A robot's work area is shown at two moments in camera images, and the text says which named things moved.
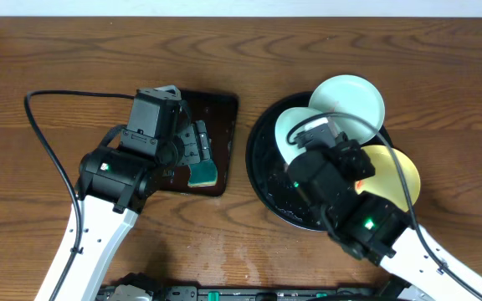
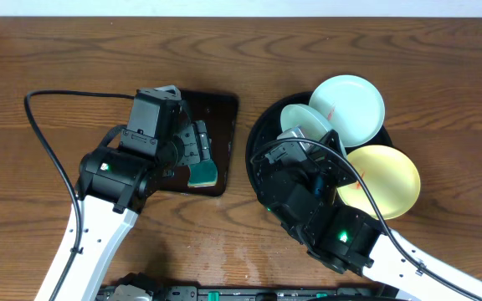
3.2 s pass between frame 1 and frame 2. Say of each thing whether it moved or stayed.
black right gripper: moved
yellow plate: stayed
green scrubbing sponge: stayed
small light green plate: stayed
